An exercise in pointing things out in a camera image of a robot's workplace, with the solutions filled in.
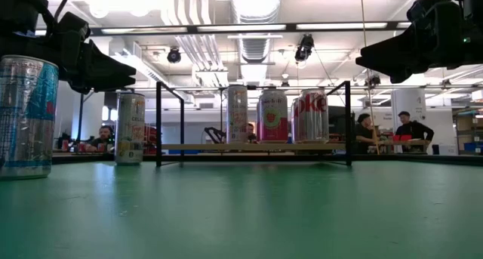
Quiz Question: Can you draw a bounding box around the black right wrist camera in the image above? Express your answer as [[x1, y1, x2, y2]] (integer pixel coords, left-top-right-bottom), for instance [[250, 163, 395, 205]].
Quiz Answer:
[[406, 0, 445, 24]]

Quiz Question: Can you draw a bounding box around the red storage bin rack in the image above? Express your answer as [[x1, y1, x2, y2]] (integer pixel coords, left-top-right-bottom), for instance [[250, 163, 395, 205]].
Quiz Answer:
[[143, 123, 158, 156]]

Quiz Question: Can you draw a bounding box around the yellow hanging cord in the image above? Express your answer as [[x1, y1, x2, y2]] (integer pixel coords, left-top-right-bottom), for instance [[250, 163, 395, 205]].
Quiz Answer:
[[358, 0, 380, 155]]

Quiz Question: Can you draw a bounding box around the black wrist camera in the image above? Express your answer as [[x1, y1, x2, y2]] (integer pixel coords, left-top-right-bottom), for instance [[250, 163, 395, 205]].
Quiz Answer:
[[52, 11, 91, 37], [406, 0, 445, 24]]

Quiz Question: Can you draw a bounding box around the person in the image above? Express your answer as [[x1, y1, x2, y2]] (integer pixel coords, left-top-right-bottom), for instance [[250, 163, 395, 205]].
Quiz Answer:
[[353, 113, 380, 155], [245, 122, 258, 143], [85, 125, 115, 153], [394, 110, 435, 153]]

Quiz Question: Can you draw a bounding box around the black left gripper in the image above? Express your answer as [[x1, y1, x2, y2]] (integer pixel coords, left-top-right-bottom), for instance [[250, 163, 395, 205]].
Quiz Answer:
[[50, 27, 137, 94]]

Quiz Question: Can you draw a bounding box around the silver Diet Coke can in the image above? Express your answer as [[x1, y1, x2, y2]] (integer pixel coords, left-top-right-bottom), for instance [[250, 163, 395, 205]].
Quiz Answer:
[[297, 88, 330, 144]]

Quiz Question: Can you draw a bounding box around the white box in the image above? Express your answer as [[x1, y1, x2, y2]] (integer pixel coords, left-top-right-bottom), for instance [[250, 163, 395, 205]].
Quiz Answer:
[[438, 143, 460, 156]]

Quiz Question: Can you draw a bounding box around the black ceiling dome camera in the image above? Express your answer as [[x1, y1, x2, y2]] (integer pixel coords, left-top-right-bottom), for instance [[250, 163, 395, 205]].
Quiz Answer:
[[167, 47, 182, 64]]

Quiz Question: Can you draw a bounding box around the shelving with cardboard boxes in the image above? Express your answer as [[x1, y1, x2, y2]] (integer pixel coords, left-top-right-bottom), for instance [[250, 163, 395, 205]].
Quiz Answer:
[[454, 107, 483, 155]]

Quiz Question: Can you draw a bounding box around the small black ceiling camera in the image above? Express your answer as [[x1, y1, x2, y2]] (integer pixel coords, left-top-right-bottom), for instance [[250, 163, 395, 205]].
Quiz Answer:
[[364, 74, 382, 88]]

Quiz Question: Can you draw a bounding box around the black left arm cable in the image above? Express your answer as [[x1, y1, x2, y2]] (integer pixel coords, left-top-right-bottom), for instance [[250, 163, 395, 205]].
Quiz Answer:
[[52, 0, 72, 21]]

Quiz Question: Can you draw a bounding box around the black hanging ceiling fixture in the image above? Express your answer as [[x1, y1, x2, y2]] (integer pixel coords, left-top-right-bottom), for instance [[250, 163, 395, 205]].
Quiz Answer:
[[294, 33, 315, 63]]

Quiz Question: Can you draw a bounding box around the blue silver Red Bull can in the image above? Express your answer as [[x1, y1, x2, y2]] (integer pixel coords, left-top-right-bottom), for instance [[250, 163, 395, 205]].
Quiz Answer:
[[0, 54, 60, 181]]

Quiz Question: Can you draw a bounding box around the white standing post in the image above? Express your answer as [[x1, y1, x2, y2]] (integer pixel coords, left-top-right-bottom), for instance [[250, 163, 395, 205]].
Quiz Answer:
[[390, 88, 427, 154]]

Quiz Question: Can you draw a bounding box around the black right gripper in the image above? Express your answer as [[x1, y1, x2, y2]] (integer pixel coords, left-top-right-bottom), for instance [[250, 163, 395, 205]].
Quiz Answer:
[[355, 0, 466, 85]]

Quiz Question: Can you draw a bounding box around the wooden shelf with black frame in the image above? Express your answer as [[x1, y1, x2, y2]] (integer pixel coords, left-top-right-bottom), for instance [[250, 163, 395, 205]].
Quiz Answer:
[[155, 80, 353, 168]]

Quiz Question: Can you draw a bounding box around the green table mat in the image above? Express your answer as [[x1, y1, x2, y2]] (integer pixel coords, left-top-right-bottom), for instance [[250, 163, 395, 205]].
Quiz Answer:
[[0, 159, 483, 259]]

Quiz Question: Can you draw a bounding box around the red white Spindrift can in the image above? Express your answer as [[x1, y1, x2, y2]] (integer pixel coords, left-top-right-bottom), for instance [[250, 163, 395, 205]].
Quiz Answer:
[[257, 88, 289, 144]]

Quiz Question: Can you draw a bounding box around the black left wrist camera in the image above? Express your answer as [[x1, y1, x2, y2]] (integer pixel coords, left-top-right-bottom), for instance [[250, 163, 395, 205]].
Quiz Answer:
[[52, 11, 91, 37]]

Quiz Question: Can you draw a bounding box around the wooden top background table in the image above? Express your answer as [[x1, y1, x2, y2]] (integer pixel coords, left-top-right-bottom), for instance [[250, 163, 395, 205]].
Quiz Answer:
[[371, 139, 441, 155]]

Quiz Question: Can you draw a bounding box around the black background workbench frame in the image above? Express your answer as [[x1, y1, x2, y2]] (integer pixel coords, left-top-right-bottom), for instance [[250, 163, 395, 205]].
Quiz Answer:
[[77, 85, 118, 154]]

